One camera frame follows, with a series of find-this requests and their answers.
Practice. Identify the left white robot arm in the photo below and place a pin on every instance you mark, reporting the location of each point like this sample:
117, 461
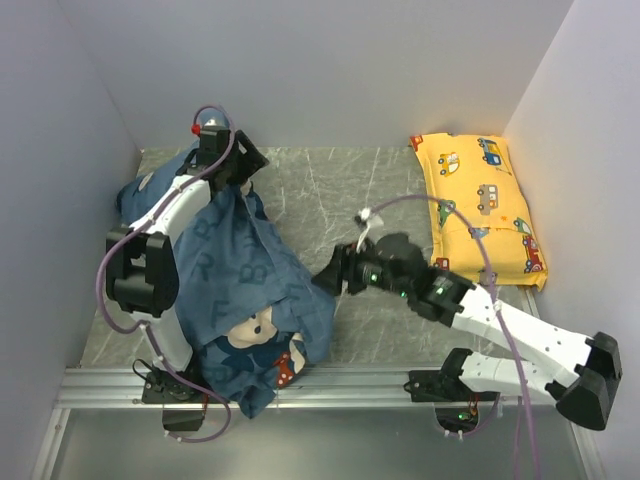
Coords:
141, 273

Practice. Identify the aluminium mounting rail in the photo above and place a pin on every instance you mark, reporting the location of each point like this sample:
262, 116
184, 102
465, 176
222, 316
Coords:
332, 386

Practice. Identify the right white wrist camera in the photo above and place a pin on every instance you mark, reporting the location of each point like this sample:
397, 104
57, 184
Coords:
366, 219

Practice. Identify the yellow car print pillow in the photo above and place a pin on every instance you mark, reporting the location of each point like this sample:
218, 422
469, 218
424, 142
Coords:
479, 200

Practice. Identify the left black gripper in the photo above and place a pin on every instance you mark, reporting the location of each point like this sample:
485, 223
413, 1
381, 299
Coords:
251, 160

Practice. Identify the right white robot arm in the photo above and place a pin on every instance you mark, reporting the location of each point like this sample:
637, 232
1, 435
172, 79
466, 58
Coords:
578, 374

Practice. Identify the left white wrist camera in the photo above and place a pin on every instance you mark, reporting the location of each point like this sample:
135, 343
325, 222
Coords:
212, 135

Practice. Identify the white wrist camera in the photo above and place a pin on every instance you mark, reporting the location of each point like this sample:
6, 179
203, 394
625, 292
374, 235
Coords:
212, 135
366, 219

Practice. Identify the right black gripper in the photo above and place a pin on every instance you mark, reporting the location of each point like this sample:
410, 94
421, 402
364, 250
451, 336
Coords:
344, 256

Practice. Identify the blue cartoon pillowcase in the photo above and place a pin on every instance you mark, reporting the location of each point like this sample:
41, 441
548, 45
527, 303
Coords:
246, 304

